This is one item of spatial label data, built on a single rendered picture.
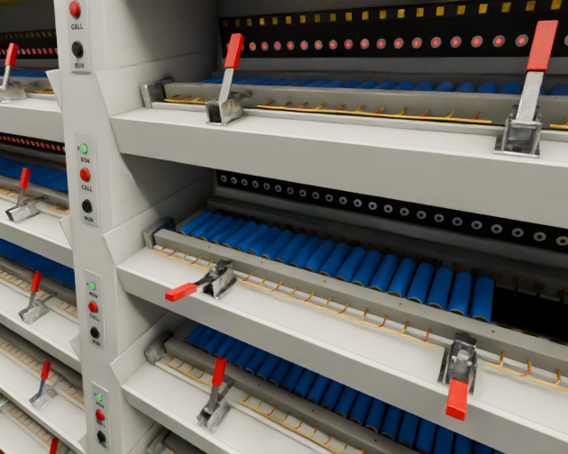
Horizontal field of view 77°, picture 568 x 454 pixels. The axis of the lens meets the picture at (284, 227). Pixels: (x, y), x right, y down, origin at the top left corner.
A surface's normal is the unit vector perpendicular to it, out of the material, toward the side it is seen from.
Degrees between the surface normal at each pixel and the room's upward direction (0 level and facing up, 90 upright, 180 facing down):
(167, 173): 90
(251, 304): 18
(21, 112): 108
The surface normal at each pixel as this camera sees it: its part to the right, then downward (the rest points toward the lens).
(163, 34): 0.87, 0.21
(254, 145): -0.49, 0.48
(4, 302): -0.07, -0.85
